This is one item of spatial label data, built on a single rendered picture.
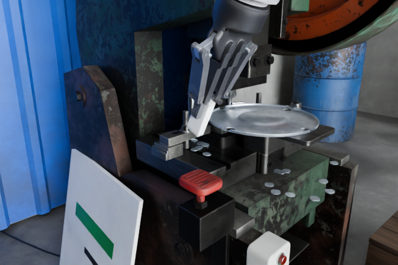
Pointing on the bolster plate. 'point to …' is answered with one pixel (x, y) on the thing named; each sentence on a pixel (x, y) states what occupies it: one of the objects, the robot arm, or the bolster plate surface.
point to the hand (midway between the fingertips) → (200, 115)
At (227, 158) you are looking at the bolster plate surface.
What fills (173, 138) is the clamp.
